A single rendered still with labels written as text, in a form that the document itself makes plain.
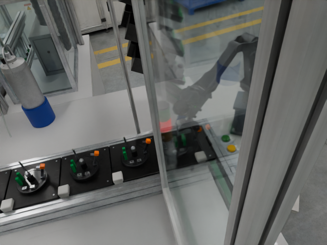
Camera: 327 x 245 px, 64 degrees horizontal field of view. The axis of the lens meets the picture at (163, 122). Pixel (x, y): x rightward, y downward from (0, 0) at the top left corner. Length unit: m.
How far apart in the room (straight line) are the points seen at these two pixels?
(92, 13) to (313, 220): 4.33
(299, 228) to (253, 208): 2.11
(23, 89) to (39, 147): 0.35
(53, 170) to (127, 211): 0.42
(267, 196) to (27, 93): 1.61
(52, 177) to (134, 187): 0.40
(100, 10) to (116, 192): 4.11
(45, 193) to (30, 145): 0.51
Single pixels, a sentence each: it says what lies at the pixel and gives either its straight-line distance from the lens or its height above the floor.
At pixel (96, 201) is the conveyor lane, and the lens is 1.26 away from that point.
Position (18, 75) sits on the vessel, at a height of 1.24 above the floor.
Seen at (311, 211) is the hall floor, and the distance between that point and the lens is 2.40.
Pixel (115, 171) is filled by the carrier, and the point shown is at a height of 0.97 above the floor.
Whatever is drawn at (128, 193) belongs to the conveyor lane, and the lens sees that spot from 1.24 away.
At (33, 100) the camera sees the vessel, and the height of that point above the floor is 1.07.
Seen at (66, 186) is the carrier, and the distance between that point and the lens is 1.28.
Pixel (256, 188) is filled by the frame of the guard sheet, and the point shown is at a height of 1.82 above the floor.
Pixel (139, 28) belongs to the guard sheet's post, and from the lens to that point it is 0.70.
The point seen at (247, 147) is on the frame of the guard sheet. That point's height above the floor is 1.84.
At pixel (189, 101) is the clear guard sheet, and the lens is 0.33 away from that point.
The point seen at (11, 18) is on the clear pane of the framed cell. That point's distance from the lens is 1.88.
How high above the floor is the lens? 1.96
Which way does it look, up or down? 43 degrees down
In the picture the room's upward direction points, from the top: 7 degrees counter-clockwise
